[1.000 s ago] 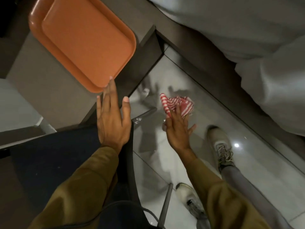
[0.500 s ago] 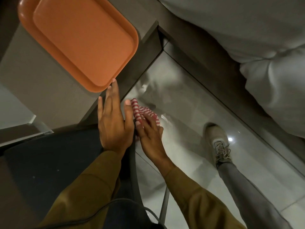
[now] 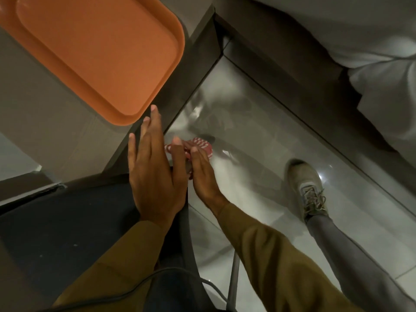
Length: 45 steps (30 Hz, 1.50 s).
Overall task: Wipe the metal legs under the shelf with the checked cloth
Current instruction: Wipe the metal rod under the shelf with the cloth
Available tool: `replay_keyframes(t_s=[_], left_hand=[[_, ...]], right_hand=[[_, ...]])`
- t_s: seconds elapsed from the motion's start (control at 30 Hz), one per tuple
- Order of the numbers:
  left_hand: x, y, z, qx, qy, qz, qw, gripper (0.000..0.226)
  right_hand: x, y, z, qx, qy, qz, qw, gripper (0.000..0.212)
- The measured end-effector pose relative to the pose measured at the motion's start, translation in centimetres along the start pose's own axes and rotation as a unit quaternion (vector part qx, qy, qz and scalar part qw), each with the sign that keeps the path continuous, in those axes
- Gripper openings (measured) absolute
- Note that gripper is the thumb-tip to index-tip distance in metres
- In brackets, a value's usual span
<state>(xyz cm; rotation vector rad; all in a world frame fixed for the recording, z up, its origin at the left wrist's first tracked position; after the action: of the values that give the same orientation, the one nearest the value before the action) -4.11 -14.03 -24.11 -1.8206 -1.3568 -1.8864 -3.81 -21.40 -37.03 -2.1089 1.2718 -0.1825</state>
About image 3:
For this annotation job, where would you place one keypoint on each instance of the person's left hand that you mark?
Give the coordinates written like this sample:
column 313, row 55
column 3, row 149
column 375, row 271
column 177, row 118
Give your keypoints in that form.
column 156, row 185

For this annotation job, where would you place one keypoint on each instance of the person's right forearm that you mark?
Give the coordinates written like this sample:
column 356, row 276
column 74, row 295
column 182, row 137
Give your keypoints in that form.
column 273, row 259

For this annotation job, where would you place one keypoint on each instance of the orange plastic tray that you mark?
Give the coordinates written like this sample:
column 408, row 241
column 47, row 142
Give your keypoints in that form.
column 94, row 51

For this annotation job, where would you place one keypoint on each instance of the beige lace-up shoe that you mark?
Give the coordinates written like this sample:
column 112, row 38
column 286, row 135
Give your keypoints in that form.
column 307, row 188

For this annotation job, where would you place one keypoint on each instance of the person's left forearm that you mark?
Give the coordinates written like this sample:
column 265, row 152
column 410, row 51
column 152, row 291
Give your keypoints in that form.
column 123, row 266

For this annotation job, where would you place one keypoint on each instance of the person's left thumb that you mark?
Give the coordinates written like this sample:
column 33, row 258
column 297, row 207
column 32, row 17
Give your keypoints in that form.
column 179, row 159

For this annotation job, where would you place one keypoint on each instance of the white bed sheet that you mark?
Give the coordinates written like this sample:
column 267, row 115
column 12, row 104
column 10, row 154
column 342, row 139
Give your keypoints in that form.
column 373, row 35

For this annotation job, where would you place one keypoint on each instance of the person's gray trouser leg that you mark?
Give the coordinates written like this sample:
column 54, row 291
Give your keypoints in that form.
column 354, row 266

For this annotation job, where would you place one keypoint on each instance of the person's right thumb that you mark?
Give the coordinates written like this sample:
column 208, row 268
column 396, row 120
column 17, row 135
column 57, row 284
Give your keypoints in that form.
column 197, row 164

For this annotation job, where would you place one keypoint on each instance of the person's left middle finger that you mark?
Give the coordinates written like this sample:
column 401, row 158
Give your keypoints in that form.
column 156, row 129

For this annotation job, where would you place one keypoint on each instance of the person's right hand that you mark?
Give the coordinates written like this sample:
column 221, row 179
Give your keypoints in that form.
column 204, row 186

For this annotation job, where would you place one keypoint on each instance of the person's left little finger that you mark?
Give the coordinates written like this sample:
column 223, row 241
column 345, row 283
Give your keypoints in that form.
column 134, row 152

